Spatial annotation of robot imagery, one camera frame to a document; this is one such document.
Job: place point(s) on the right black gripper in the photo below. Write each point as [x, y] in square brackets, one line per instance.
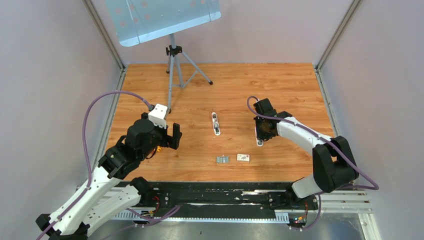
[260, 135]

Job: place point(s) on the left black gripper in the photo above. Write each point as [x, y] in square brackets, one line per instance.
[169, 140]

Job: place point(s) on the white stapler body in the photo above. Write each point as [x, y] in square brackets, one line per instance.
[259, 141]

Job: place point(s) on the white staple box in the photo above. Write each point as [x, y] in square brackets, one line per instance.
[243, 157]

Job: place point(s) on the grey staple strips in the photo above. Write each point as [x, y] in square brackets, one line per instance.
[222, 159]

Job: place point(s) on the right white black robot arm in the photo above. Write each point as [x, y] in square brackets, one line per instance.
[333, 165]

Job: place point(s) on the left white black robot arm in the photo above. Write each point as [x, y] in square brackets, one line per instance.
[83, 213]

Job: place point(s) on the grey tripod stand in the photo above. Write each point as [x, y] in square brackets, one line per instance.
[175, 72]

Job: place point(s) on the silver perforated music stand tray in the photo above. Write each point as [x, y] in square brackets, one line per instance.
[140, 21]

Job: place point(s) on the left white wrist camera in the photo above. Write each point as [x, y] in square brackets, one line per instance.
[158, 114]

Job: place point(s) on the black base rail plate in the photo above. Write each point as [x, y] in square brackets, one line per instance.
[224, 200]

